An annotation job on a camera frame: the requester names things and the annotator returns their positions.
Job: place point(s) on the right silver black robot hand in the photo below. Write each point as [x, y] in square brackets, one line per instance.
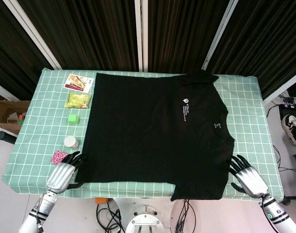
[252, 180]

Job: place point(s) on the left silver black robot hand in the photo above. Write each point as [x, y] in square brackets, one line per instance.
[60, 174]

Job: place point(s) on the black T-shirt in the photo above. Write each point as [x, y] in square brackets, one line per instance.
[150, 133]

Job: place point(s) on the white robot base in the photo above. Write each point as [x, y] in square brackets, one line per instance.
[145, 218]

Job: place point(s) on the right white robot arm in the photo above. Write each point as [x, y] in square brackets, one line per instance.
[276, 213]

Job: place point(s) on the pink patterned packet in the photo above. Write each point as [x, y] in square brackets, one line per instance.
[57, 156]

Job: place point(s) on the orange object under table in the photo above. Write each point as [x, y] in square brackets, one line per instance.
[101, 200]

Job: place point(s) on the green cube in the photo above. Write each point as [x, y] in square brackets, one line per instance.
[73, 119]

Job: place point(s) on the black and white sneaker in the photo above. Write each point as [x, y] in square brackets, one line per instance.
[292, 128]

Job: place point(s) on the black cylinder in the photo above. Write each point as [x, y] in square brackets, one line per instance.
[5, 137]

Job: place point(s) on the red green small box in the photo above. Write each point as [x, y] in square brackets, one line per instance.
[21, 118]

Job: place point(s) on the green checked tablecloth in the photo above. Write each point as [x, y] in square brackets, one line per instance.
[247, 109]

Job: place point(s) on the yellow green snack bag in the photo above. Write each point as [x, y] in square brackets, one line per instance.
[78, 100]

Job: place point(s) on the black power strip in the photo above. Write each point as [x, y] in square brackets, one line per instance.
[290, 110]

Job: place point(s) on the brown cardboard box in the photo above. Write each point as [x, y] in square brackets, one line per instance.
[4, 109]

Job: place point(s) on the white food picture packet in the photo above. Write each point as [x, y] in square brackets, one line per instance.
[77, 82]

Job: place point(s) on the dark brown curtain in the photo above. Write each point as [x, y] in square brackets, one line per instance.
[11, 60]
[264, 43]
[181, 34]
[89, 34]

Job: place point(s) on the white partition frame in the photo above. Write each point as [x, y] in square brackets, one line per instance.
[141, 34]
[218, 36]
[2, 89]
[283, 88]
[33, 34]

